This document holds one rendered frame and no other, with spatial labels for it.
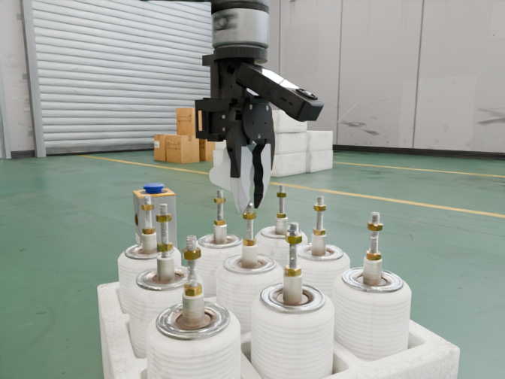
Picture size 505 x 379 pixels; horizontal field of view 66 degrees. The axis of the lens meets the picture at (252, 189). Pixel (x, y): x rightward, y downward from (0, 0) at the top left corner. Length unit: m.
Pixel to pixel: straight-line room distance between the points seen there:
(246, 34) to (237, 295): 0.33
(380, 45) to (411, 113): 1.06
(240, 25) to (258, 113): 0.11
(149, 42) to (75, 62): 1.22
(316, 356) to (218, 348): 0.12
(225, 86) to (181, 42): 6.33
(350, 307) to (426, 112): 5.28
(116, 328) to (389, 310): 0.35
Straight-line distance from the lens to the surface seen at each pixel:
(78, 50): 5.98
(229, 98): 0.50
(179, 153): 4.31
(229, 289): 0.53
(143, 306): 0.50
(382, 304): 0.49
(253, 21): 0.51
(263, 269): 0.54
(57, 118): 5.78
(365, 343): 0.52
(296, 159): 3.36
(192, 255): 0.39
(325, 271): 0.58
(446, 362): 0.56
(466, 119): 5.56
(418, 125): 5.74
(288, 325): 0.43
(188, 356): 0.39
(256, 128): 0.51
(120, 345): 0.54
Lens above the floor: 0.45
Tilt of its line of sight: 10 degrees down
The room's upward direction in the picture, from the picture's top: straight up
